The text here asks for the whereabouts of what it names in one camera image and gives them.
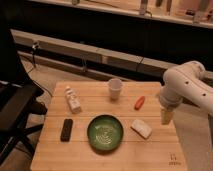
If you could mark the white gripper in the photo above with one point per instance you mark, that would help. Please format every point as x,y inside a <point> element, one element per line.
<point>169,100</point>

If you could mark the orange red pepper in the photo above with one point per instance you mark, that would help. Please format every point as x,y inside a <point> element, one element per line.
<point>139,103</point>

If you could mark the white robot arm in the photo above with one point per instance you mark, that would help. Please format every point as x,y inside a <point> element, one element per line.
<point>184,81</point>

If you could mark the white sponge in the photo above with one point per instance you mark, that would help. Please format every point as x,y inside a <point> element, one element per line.
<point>142,128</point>

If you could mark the white paper cup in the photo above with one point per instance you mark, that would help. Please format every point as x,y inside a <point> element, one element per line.
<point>115,87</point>

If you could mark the green ceramic bowl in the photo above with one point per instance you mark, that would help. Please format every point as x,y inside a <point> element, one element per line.
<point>105,133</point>

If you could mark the white plastic bottle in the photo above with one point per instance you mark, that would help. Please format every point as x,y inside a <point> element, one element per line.
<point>72,100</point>

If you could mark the black rectangular block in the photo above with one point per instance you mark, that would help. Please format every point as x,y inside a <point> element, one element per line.
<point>66,130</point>

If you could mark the black office chair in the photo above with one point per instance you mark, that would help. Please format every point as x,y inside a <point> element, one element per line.
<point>18,96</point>

